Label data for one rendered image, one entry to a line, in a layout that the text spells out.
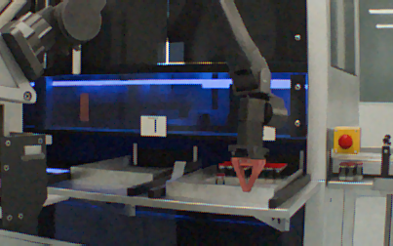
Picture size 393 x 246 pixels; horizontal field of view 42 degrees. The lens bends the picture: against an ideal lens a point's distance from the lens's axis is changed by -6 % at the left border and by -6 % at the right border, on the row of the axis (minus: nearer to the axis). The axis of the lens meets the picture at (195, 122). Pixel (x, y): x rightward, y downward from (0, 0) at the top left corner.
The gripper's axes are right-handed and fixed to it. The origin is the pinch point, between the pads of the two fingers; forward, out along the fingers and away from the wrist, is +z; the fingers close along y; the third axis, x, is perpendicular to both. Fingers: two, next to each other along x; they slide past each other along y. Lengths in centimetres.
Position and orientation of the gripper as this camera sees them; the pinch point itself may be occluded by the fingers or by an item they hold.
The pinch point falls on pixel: (246, 188)
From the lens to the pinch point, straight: 120.2
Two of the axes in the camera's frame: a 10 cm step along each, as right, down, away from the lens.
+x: -9.1, -0.3, 4.1
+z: -0.8, 9.9, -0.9
